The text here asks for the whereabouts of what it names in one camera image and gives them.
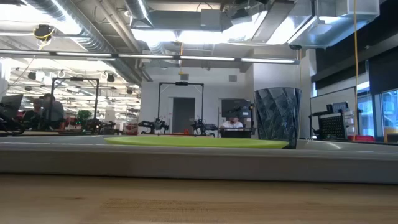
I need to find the green round plate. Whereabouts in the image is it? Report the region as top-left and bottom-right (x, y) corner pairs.
(104, 136), (290, 149)

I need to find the blue faceted plastic cup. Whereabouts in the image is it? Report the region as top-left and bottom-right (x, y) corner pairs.
(254, 87), (302, 149)

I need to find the gray plastic tray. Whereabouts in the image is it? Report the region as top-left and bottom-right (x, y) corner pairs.
(0, 134), (398, 184)

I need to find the gray door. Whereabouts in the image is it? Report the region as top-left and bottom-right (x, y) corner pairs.
(172, 96), (196, 134)

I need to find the person in white shirt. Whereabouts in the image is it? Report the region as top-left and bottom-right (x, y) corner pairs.
(220, 116), (244, 130)

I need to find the black equipment cart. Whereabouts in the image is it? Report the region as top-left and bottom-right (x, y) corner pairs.
(219, 104), (257, 139)

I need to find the long ceiling light bar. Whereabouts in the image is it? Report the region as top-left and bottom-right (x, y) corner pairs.
(0, 49), (301, 65)

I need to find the green potted plant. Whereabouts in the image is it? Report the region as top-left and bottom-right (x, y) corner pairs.
(76, 109), (93, 125)

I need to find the black pegboard cart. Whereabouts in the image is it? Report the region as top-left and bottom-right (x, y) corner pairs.
(309, 101), (363, 140)

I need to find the white whiteboard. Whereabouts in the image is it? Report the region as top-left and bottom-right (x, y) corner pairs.
(310, 86), (357, 139)

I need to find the person in gray jacket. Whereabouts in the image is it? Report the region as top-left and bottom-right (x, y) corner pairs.
(39, 93), (65, 130)

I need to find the red bin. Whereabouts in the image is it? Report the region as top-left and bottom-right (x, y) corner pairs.
(347, 134), (376, 142)

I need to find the person in dark top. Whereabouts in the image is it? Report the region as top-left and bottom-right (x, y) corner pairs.
(22, 98), (43, 130)

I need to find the dark computer monitor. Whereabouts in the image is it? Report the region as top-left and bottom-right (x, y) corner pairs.
(0, 94), (24, 118)

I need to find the dark wall board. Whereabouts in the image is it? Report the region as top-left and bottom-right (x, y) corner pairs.
(221, 98), (252, 118)

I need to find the black metal rig frame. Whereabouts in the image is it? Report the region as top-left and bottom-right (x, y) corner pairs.
(50, 77), (100, 131)
(157, 82), (205, 135)

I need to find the short yellow hanging cable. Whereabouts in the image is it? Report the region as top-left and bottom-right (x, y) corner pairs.
(178, 42), (185, 75)

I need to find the long yellow hanging cable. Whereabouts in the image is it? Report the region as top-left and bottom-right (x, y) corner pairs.
(353, 0), (360, 141)

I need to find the black ceiling camera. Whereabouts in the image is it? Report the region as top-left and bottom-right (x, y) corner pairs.
(33, 24), (55, 42)

